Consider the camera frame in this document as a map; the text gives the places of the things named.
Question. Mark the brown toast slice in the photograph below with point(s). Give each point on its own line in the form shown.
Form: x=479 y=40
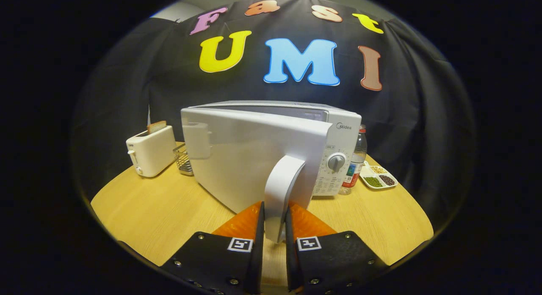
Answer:
x=156 y=127

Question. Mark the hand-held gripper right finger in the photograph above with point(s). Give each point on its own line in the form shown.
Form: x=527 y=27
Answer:
x=291 y=261

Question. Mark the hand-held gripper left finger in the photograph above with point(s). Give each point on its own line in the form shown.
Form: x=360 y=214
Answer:
x=259 y=261

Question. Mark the white toaster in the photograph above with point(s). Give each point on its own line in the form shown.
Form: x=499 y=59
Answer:
x=152 y=153

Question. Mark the white divided dish of beans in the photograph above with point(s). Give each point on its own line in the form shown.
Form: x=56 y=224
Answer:
x=378 y=178

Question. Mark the black backdrop cloth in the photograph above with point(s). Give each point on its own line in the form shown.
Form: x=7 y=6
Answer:
x=423 y=117

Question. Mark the clear plastic water bottle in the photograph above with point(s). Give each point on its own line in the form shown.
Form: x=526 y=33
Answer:
x=355 y=164

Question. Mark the white microwave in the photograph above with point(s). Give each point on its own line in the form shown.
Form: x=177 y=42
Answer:
x=254 y=151

